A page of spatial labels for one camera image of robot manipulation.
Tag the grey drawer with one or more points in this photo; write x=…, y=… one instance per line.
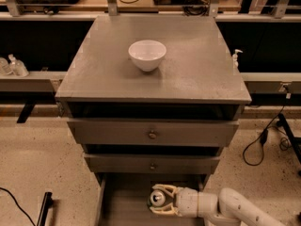
x=152, y=163
x=124, y=199
x=150, y=132

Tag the white pump bottle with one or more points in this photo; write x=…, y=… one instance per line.
x=237, y=52

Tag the black floor stand left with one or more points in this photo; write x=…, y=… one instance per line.
x=47, y=203

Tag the green soda can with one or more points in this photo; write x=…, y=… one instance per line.
x=157, y=198

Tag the clear plastic bottle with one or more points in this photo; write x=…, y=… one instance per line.
x=4, y=67

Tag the middle grey drawer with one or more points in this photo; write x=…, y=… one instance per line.
x=152, y=163

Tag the white ceramic bowl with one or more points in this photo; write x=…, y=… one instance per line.
x=147, y=55

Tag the top grey drawer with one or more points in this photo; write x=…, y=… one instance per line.
x=150, y=132

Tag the bottom grey drawer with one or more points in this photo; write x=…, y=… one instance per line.
x=124, y=199

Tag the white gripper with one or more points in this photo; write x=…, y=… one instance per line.
x=187, y=201

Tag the grey drawer cabinet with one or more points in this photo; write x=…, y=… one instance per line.
x=196, y=81

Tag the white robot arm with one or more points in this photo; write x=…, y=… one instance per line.
x=229, y=208

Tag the black diagonal leg right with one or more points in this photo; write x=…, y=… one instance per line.
x=295, y=141

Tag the clear spray bottle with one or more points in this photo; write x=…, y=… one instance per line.
x=17, y=66

